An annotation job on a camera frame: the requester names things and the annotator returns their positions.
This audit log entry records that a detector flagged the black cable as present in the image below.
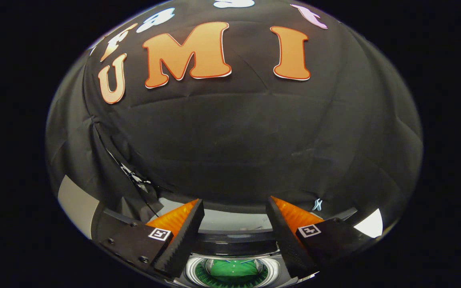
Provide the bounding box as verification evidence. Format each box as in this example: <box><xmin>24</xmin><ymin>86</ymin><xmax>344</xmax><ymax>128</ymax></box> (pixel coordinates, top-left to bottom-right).
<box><xmin>92</xmin><ymin>120</ymin><xmax>161</xmax><ymax>218</ymax></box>

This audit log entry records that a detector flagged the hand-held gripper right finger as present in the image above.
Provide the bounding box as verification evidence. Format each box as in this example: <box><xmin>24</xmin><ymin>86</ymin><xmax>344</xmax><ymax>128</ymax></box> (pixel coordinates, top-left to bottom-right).
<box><xmin>265</xmin><ymin>196</ymin><xmax>375</xmax><ymax>279</ymax></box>

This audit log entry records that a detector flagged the green buttoned shirt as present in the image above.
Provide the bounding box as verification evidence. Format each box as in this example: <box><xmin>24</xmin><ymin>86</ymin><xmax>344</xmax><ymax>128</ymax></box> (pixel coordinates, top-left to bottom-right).
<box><xmin>208</xmin><ymin>259</ymin><xmax>260</xmax><ymax>279</ymax></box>

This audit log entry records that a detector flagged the dark washing machine lid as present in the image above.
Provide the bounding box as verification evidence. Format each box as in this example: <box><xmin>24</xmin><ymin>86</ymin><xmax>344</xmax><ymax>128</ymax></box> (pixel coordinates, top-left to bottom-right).
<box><xmin>94</xmin><ymin>196</ymin><xmax>359</xmax><ymax>257</ymax></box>

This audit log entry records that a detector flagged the black backdrop cloth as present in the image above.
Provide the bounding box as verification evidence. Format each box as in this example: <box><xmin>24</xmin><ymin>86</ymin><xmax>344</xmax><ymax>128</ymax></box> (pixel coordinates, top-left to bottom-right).
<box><xmin>46</xmin><ymin>0</ymin><xmax>424</xmax><ymax>240</ymax></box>

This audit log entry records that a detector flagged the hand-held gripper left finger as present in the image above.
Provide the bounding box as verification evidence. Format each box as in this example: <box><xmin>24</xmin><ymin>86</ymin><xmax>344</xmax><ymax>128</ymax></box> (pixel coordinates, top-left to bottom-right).
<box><xmin>96</xmin><ymin>199</ymin><xmax>206</xmax><ymax>279</ymax></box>

